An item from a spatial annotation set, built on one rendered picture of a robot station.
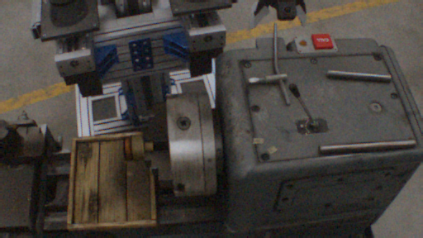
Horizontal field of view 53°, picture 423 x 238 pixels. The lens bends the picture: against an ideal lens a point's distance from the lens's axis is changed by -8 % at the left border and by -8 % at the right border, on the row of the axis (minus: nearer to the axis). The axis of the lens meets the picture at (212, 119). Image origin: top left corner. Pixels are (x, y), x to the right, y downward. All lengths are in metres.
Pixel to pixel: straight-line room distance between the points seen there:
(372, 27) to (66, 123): 2.30
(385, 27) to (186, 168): 2.59
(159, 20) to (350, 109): 0.84
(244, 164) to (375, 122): 0.40
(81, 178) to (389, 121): 1.03
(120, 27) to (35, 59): 1.65
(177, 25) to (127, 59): 0.26
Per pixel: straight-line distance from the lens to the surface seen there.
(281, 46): 1.43
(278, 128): 1.23
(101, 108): 2.64
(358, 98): 1.35
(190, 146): 1.24
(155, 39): 1.82
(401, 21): 3.71
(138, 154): 1.37
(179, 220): 1.52
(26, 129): 1.70
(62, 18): 1.69
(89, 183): 1.61
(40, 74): 3.23
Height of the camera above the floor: 2.27
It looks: 55 degrees down
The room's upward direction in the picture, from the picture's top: straight up
